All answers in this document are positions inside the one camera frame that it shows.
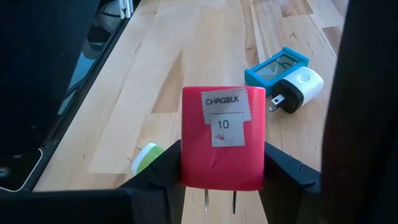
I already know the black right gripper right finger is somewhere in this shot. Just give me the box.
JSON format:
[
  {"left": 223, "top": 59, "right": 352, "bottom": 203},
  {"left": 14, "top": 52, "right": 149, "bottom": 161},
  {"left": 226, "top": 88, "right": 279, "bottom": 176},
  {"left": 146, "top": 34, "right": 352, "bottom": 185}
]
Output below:
[{"left": 259, "top": 142, "right": 398, "bottom": 224}]

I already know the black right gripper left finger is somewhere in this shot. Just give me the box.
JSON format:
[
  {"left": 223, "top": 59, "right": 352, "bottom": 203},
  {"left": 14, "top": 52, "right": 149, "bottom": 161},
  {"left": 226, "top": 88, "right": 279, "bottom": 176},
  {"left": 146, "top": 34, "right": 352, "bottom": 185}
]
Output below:
[{"left": 0, "top": 139, "right": 187, "bottom": 224}]

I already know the pink charger with paper label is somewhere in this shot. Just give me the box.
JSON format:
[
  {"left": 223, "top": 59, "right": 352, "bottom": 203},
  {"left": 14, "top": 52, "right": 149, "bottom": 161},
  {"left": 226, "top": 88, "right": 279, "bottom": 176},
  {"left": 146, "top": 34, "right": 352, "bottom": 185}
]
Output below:
[{"left": 180, "top": 86, "right": 267, "bottom": 215}]

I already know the black and white power adapter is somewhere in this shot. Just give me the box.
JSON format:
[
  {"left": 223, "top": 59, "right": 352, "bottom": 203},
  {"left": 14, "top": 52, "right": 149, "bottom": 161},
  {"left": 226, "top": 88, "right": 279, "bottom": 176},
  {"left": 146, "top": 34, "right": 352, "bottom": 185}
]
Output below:
[{"left": 268, "top": 65, "right": 325, "bottom": 114}]

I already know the blue cased digital display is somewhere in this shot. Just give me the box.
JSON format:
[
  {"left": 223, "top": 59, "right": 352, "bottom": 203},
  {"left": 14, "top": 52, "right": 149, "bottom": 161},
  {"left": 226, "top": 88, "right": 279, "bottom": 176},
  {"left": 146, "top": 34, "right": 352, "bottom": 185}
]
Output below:
[{"left": 244, "top": 46, "right": 310, "bottom": 96}]

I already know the green and white power adapter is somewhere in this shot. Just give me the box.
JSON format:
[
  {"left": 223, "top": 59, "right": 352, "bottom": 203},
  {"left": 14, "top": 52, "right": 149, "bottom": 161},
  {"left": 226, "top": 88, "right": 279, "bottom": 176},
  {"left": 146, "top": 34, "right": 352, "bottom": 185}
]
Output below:
[{"left": 126, "top": 142, "right": 165, "bottom": 175}]

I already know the silver frame bracket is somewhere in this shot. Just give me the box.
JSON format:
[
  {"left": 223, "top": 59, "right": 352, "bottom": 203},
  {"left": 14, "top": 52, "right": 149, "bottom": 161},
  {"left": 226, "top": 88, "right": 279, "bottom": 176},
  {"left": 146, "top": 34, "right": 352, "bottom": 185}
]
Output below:
[{"left": 119, "top": 0, "right": 132, "bottom": 19}]

